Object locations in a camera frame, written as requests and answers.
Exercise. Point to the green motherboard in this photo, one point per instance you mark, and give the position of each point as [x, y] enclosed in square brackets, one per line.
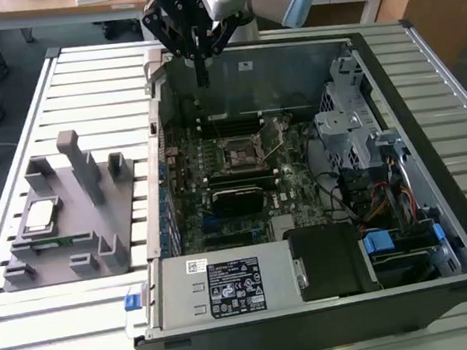
[299, 164]

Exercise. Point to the black expansion slot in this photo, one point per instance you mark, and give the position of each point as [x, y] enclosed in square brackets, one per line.
[227, 239]

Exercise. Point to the green RAM stick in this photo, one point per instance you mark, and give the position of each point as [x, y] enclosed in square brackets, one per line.
[52, 243]

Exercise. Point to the black plastic fan shroud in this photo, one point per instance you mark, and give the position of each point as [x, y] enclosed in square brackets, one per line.
[330, 261]

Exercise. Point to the silver CPU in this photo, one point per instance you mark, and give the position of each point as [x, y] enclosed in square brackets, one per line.
[42, 215]

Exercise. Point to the blue case latch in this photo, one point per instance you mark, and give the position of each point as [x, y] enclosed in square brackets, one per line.
[132, 302]

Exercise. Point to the wooden cabinet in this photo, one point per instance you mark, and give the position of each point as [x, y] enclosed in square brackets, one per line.
[441, 2]

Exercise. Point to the silver disk bay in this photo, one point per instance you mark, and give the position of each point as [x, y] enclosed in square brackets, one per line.
[449, 261]

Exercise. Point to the silver chipset heatsink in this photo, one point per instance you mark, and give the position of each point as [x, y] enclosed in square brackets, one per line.
[284, 225]

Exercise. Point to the black graphics card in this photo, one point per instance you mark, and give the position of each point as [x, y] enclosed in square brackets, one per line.
[236, 203]

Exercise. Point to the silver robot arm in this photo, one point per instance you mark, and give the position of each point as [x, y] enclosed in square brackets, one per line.
[301, 0]

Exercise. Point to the black PC case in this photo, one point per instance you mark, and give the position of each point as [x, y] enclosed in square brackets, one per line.
[275, 337]

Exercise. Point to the black RAM slot bank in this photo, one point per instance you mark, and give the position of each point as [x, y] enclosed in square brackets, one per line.
[238, 182]
[232, 126]

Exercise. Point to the CPU socket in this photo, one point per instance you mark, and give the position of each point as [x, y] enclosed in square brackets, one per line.
[242, 155]

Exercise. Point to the silver drive cage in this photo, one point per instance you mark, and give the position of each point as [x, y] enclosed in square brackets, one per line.
[332, 125]

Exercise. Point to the silver case bracket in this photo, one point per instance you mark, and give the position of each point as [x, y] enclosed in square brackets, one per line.
[151, 64]

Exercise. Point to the grey parts rack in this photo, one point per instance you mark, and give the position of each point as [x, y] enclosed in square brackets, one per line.
[108, 213]

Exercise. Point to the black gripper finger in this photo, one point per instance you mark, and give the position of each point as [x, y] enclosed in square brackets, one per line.
[163, 27]
[221, 38]

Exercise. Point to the silver power supply unit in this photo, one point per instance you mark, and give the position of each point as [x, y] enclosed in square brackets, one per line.
[174, 290]

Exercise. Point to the blue disk carrier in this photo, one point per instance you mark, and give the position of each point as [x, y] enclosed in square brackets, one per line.
[377, 243]

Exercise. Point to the blue plastic clip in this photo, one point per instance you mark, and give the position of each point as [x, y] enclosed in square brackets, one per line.
[438, 232]

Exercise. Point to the metal locking lever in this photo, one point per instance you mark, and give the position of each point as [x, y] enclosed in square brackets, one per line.
[217, 128]

